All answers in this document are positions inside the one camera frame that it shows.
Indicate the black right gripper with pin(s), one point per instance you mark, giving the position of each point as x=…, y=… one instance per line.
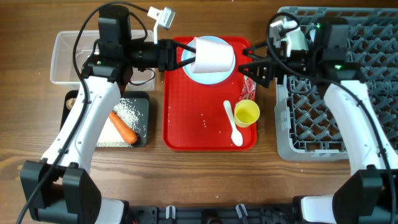
x=269, y=73

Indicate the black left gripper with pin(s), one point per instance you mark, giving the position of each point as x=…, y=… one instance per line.
x=167, y=55

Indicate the pink plastic cup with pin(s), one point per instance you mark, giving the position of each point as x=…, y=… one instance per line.
x=211, y=56

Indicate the light blue plate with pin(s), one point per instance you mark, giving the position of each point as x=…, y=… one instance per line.
x=206, y=78

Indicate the orange carrot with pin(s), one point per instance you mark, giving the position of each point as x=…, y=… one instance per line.
x=127, y=134

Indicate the white rice pile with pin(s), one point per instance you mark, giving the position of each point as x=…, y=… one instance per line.
x=124, y=115

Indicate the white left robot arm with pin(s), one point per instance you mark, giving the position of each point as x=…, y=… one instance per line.
x=58, y=188

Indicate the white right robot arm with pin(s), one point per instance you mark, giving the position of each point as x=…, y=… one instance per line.
x=370, y=194

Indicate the black waste tray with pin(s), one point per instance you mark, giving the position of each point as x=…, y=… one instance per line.
x=143, y=102

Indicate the grey dishwasher rack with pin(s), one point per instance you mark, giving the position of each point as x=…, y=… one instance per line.
x=306, y=130

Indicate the red candy wrapper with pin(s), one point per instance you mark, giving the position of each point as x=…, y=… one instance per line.
x=248, y=90

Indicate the yellow plastic cup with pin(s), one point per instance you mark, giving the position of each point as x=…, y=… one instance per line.
x=246, y=113

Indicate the red plastic tray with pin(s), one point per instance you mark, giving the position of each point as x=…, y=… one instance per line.
x=194, y=118

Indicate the cream plastic spoon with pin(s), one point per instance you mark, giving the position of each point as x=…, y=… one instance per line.
x=236, y=136

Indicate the clear plastic storage bin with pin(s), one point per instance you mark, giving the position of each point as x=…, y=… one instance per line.
x=62, y=71

